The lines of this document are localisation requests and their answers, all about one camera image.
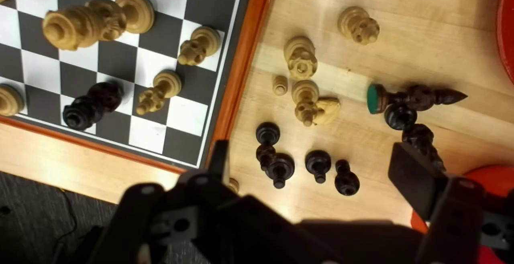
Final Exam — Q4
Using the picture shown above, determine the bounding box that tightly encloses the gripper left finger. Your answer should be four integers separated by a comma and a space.
86, 140, 322, 264

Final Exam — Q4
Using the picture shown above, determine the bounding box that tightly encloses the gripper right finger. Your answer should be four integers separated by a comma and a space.
388, 142, 514, 264

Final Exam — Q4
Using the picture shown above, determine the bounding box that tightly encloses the black chess knight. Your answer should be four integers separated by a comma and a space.
402, 123, 447, 173

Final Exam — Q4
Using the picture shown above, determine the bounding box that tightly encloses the black chess piece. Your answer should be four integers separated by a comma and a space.
384, 104, 418, 131
62, 81, 124, 132
256, 144, 277, 172

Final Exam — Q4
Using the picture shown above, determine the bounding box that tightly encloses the black chess pawn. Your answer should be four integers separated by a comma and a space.
304, 150, 332, 184
267, 152, 296, 189
334, 159, 361, 197
255, 122, 281, 146

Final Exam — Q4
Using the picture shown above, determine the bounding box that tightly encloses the black bishop with green base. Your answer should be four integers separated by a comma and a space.
366, 83, 469, 115

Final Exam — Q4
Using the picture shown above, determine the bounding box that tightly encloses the beige chess knight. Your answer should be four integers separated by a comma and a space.
313, 97, 341, 126

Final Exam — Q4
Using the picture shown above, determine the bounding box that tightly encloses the small beige chess pawn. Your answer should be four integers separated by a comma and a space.
272, 75, 289, 97

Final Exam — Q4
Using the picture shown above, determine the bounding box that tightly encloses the large beige chess piece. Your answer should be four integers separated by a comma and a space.
42, 0, 155, 52

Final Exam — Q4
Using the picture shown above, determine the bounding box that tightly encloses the black cable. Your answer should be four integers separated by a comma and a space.
50, 187, 83, 264

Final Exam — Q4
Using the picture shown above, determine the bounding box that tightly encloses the chess board with orange frame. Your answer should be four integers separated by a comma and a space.
0, 0, 278, 175

